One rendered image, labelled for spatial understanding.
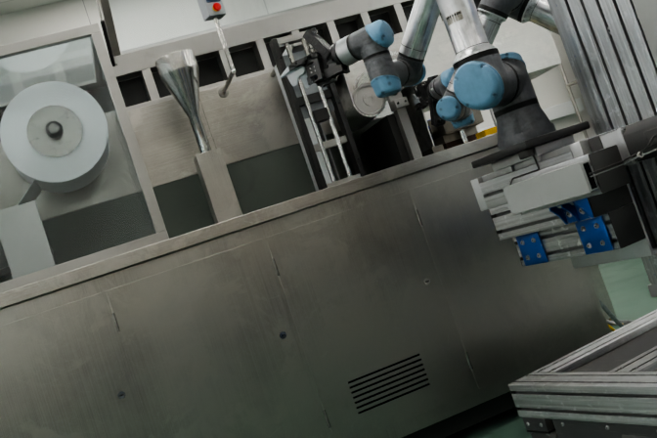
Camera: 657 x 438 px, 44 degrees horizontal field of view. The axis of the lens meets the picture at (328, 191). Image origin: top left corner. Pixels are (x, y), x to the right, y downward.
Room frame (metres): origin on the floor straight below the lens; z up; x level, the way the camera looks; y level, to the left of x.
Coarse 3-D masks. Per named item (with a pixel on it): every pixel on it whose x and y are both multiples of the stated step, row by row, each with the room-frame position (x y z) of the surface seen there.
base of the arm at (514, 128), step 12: (504, 108) 2.05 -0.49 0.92; (516, 108) 2.03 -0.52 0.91; (528, 108) 2.04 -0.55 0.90; (540, 108) 2.06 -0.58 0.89; (504, 120) 2.05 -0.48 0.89; (516, 120) 2.03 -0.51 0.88; (528, 120) 2.02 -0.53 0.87; (540, 120) 2.03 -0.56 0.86; (504, 132) 2.05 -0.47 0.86; (516, 132) 2.03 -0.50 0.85; (528, 132) 2.02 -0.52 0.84; (540, 132) 2.02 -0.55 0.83; (504, 144) 2.06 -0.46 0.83
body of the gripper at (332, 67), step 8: (312, 56) 2.21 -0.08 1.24; (320, 56) 2.22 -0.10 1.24; (336, 56) 2.17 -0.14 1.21; (312, 64) 2.23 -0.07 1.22; (320, 64) 2.21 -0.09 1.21; (328, 64) 2.21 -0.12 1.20; (336, 64) 2.18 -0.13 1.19; (312, 72) 2.23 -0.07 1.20; (320, 72) 2.20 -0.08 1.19; (328, 72) 2.21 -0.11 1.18; (336, 72) 2.19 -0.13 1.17; (344, 72) 2.20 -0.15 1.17; (312, 80) 2.23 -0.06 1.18; (320, 80) 2.25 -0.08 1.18; (328, 80) 2.24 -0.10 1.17; (336, 80) 2.25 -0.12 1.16
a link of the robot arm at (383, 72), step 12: (372, 60) 2.11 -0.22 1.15; (384, 60) 2.10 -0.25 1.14; (396, 60) 2.18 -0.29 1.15; (372, 72) 2.11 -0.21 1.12; (384, 72) 2.10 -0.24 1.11; (396, 72) 2.12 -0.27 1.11; (408, 72) 2.18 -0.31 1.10; (372, 84) 2.13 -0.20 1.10; (384, 84) 2.10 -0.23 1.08; (396, 84) 2.11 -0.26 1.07; (384, 96) 2.15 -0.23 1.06
